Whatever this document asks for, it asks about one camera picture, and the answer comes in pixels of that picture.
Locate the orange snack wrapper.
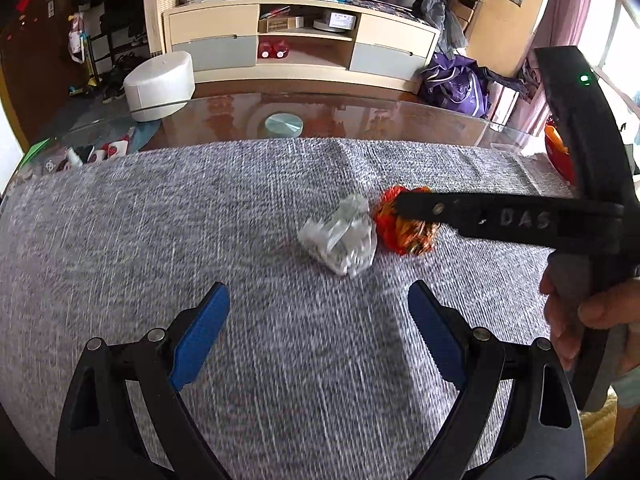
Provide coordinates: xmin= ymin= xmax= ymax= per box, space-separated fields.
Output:
xmin=372 ymin=185 xmax=442 ymax=257

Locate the flat cardboard box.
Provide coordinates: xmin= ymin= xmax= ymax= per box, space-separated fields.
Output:
xmin=258 ymin=16 xmax=305 ymax=34

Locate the white carton with label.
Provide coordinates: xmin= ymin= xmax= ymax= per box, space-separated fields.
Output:
xmin=322 ymin=10 xmax=359 ymax=31

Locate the person's right hand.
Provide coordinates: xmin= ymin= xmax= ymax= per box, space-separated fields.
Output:
xmin=540 ymin=261 xmax=640 ymax=372

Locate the children's scooter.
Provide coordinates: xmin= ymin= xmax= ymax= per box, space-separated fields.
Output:
xmin=66 ymin=14 xmax=102 ymax=97

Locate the wooden television cabinet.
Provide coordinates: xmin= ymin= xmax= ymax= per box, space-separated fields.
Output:
xmin=163 ymin=0 xmax=442 ymax=94

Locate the light wooden wardrobe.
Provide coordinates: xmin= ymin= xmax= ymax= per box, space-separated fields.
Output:
xmin=466 ymin=0 xmax=557 ymax=82

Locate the pink curtain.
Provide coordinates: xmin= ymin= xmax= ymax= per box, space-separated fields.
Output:
xmin=547 ymin=0 xmax=618 ymax=63

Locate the grey woven table mat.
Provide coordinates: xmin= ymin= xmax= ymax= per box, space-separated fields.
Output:
xmin=0 ymin=137 xmax=591 ymax=480

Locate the purple bag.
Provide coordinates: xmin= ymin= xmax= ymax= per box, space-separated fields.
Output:
xmin=419 ymin=54 xmax=490 ymax=119

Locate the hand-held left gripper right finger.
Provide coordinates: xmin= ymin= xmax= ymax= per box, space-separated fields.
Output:
xmin=406 ymin=280 xmax=587 ymax=480

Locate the white round stool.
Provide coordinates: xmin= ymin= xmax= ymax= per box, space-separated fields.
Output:
xmin=122 ymin=51 xmax=196 ymax=122

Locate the cartoon printed bag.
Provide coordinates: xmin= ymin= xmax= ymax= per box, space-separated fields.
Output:
xmin=65 ymin=135 xmax=132 ymax=167

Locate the grey cloth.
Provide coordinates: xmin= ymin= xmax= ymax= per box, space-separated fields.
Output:
xmin=419 ymin=0 xmax=469 ymax=61

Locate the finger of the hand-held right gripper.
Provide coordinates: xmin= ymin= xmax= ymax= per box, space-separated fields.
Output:
xmin=394 ymin=190 xmax=484 ymax=239

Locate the clear plastic wrapper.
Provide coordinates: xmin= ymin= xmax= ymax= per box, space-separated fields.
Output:
xmin=297 ymin=193 xmax=379 ymax=279

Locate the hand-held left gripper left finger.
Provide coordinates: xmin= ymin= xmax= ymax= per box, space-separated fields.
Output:
xmin=55 ymin=281 xmax=232 ymax=480

